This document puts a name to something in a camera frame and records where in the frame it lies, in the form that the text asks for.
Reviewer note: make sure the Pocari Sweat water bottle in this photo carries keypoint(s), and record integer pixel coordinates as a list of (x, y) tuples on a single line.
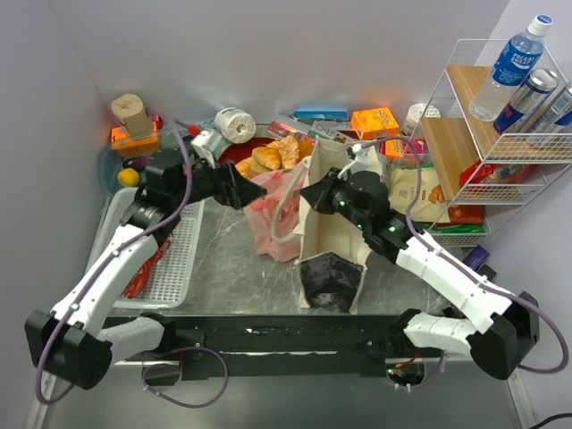
[(515, 62)]

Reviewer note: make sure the teal plastic tray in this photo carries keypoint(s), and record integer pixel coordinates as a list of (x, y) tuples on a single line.
[(110, 162)]

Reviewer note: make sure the blue flat box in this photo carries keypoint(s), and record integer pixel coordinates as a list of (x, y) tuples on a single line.
[(321, 113)]

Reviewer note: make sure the white wire shelf rack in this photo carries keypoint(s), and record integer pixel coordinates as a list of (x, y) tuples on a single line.
[(456, 140)]

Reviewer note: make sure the green snack packet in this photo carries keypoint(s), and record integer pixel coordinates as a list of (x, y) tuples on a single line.
[(459, 229)]

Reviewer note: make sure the orange box under roll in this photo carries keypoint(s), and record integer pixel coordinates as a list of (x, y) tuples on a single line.
[(127, 145)]

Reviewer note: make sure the yellow lemon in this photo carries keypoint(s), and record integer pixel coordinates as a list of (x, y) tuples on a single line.
[(128, 177)]

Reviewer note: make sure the white perforated plastic basket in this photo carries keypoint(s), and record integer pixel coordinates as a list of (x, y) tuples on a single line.
[(168, 284)]

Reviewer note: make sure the purple box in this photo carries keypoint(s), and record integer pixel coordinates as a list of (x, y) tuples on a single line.
[(476, 257)]

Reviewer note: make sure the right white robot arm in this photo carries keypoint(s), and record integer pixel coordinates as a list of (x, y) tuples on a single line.
[(497, 328)]

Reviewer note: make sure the red candy bag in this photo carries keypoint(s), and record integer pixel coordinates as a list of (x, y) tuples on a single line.
[(479, 173)]

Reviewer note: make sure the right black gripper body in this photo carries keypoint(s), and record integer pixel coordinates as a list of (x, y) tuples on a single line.
[(329, 197)]

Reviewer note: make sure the white paper cup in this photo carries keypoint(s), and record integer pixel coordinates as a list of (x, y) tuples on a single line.
[(415, 113)]

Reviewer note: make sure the orange snack box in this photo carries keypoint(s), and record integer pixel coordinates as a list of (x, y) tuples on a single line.
[(374, 124)]

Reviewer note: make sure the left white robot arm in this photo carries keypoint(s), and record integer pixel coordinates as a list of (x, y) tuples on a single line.
[(70, 341)]

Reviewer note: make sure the white toilet paper roll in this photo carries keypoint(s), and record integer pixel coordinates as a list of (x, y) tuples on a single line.
[(236, 125)]

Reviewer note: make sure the Red Bull can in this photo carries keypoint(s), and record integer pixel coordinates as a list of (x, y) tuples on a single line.
[(534, 91)]

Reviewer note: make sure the pink plastic grocery bag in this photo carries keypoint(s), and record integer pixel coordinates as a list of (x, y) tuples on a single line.
[(259, 214)]

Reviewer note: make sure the brown toilet paper roll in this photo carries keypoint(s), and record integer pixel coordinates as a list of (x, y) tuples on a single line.
[(130, 111)]

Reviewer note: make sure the red round plate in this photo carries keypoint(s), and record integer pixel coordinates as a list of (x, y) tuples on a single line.
[(239, 152)]

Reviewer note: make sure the red toothpaste box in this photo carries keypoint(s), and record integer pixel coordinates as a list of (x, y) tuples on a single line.
[(283, 131)]

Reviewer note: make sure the beige canvas tote bag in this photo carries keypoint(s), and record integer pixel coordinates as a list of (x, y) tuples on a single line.
[(333, 253)]

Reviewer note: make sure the red toy lobster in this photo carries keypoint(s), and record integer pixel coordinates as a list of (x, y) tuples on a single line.
[(141, 278)]

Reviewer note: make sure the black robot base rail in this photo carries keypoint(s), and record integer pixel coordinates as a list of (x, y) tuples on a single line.
[(272, 345)]

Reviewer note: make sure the croissant bread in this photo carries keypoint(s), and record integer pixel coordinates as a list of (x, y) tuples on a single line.
[(268, 157)]

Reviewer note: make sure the red snack packet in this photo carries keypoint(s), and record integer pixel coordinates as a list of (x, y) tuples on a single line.
[(466, 214)]

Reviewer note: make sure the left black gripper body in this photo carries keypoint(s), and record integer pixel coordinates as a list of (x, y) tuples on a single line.
[(229, 184)]

